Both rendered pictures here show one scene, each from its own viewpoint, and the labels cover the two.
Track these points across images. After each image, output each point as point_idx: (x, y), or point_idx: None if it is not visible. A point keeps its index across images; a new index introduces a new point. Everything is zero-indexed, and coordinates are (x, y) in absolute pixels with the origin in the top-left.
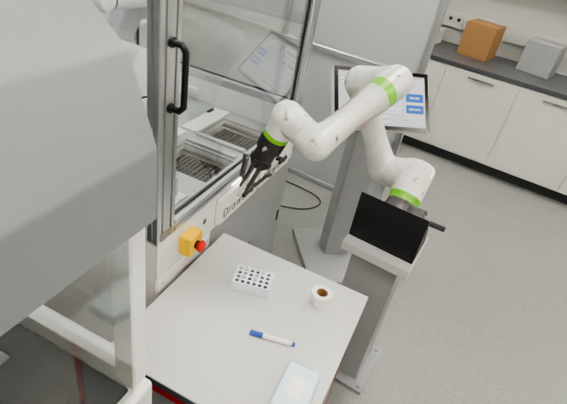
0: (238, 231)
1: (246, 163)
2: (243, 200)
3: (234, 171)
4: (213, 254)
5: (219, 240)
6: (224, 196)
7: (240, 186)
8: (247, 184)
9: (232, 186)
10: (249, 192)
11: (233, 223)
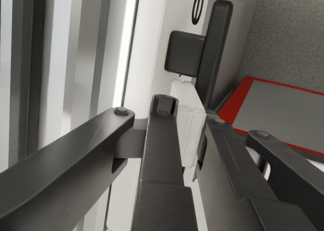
0: None
1: (62, 208)
2: (203, 5)
3: (62, 111)
4: (196, 221)
5: (195, 165)
6: (121, 202)
7: (158, 65)
8: (195, 174)
9: (123, 100)
10: (221, 58)
11: (203, 33)
